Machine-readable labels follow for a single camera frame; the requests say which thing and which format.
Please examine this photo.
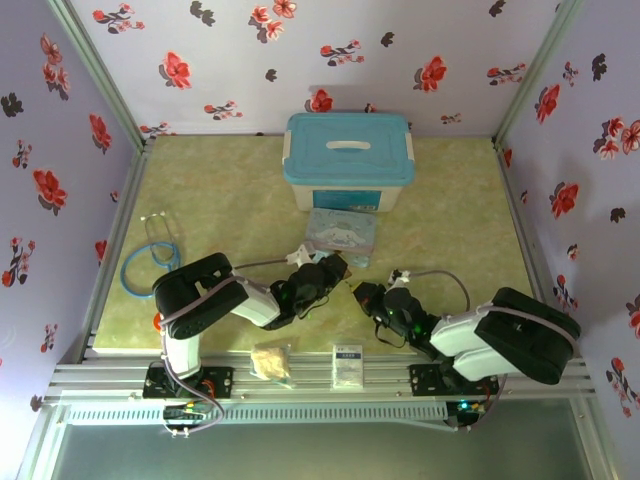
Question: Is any white slotted cable duct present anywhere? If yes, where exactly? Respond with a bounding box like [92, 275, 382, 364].
[64, 402, 450, 427]

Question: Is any clear bag of cotton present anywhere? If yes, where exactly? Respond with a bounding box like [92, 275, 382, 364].
[249, 342, 297, 389]

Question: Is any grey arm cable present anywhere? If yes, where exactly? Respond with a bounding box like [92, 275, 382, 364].
[407, 269, 582, 432]
[158, 256, 302, 439]

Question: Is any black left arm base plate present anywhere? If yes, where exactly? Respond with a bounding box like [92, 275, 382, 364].
[143, 363, 236, 401]

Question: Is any white packet with blue label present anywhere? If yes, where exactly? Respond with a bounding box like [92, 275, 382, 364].
[331, 342, 366, 391]

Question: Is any green circuit board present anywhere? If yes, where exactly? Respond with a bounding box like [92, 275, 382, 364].
[163, 404, 212, 422]

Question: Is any blue stethoscope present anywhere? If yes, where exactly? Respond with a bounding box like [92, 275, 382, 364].
[119, 212, 183, 300]

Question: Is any aluminium corner post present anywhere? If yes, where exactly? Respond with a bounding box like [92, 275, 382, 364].
[491, 0, 587, 147]
[46, 0, 152, 147]

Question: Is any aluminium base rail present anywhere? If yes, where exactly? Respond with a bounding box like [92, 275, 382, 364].
[42, 349, 599, 404]

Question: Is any grey left arm cable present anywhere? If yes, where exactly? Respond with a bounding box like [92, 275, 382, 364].
[158, 256, 302, 439]

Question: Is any grey right arm cable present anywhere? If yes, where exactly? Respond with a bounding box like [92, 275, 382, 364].
[407, 269, 582, 432]

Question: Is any white storage box blue lid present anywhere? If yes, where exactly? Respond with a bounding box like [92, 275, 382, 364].
[281, 112, 418, 214]

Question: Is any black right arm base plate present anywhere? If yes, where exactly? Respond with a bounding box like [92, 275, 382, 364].
[408, 363, 502, 400]

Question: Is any blue cartoon tin box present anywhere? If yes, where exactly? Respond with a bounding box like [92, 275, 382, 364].
[304, 207, 378, 269]

